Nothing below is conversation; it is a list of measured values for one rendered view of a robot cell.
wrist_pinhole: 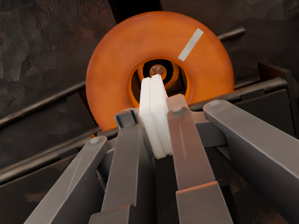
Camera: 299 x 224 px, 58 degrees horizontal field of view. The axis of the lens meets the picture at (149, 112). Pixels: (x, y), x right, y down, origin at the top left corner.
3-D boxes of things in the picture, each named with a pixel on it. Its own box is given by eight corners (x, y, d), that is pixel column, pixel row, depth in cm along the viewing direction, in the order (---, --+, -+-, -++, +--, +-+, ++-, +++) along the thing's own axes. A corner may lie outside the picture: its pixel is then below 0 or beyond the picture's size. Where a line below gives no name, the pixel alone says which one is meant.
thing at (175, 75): (150, 69, 69) (140, 40, 66) (172, 62, 68) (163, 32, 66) (146, 101, 40) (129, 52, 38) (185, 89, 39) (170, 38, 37)
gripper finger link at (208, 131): (171, 133, 13) (232, 114, 12) (164, 97, 17) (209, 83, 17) (179, 158, 13) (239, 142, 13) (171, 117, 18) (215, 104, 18)
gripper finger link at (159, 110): (151, 110, 14) (165, 106, 14) (150, 76, 21) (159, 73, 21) (167, 157, 15) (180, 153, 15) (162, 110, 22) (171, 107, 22)
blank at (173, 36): (175, 167, 34) (178, 182, 31) (67, 102, 32) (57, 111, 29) (255, 64, 30) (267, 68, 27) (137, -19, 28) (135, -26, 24)
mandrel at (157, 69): (150, 72, 54) (143, 51, 53) (171, 66, 53) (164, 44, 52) (147, 93, 37) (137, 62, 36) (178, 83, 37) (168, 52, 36)
